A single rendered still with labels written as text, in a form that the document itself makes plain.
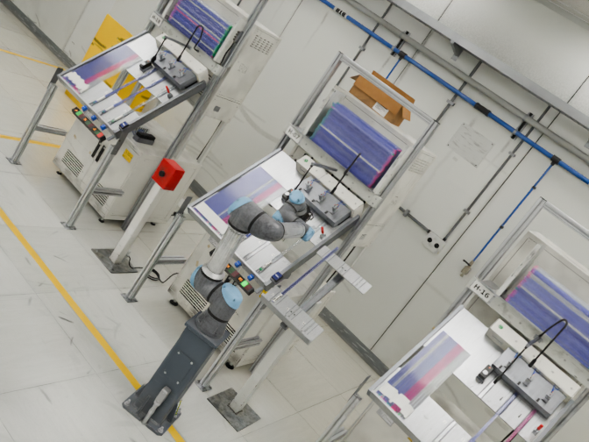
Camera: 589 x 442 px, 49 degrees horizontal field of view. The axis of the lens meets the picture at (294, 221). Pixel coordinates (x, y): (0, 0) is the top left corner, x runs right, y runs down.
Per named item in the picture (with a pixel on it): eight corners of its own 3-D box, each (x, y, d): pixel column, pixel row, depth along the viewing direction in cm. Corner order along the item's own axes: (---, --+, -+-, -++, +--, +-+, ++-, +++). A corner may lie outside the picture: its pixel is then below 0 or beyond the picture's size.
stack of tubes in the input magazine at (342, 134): (369, 188, 362) (398, 149, 354) (308, 138, 383) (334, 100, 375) (378, 190, 372) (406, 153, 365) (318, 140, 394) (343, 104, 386)
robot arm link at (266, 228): (278, 229, 273) (320, 227, 317) (260, 213, 276) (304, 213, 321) (263, 250, 275) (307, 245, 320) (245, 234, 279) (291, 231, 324)
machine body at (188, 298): (230, 374, 386) (286, 296, 369) (161, 297, 415) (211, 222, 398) (285, 360, 442) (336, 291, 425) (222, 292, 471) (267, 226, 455)
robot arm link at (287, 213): (286, 227, 314) (301, 212, 317) (270, 213, 317) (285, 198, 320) (287, 233, 321) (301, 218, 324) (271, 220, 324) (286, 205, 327)
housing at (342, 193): (351, 224, 374) (354, 210, 362) (294, 175, 394) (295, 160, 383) (361, 217, 377) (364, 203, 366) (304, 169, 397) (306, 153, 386)
